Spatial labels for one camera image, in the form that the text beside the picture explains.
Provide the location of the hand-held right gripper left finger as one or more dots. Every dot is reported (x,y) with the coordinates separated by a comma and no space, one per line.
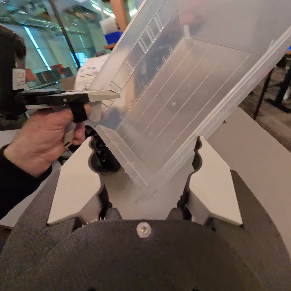
(75,186)

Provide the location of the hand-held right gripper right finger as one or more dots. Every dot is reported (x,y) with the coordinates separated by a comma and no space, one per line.
(213,188)

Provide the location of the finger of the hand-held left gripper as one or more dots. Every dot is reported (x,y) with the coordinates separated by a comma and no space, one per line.
(100,95)

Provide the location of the black drawer cabinet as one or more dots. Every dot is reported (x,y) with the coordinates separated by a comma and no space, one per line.
(106,162)

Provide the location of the large clear plastic drawer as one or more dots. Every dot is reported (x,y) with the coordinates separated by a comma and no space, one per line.
(181,102)

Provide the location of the person's left forearm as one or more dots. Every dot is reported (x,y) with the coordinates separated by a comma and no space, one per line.
(13,186)

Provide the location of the person's left hand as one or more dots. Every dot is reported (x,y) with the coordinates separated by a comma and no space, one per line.
(41,141)

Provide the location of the blue storage box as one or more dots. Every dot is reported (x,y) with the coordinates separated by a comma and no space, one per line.
(112,37)

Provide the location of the black pole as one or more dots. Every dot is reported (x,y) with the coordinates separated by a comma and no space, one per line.
(64,34)

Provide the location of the wooden post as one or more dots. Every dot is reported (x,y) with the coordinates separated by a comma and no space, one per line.
(119,13)

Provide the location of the black desk frame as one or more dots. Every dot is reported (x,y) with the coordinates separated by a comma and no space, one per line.
(284,91)

